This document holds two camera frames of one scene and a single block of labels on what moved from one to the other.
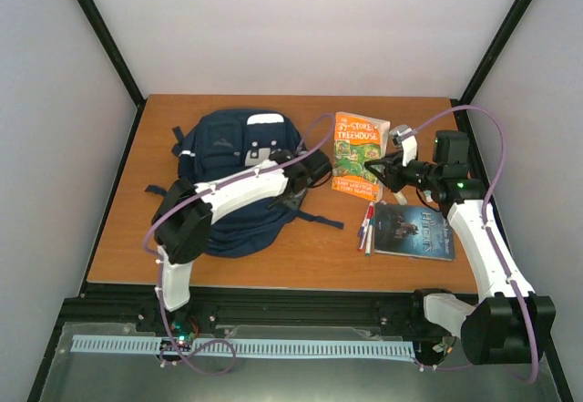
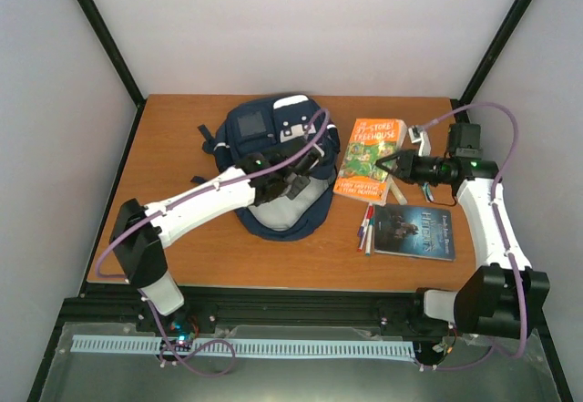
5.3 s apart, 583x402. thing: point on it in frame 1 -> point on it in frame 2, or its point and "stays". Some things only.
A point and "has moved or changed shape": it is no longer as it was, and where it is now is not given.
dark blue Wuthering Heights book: [414, 231] stays
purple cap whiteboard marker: [362, 228] stays
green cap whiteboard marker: [369, 236] stays
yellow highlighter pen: [401, 199] stays
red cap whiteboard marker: [370, 216] stays
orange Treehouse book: [358, 139] has moved or changed shape
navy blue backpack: [224, 142] has moved or changed shape
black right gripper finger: [380, 176] -> [393, 172]
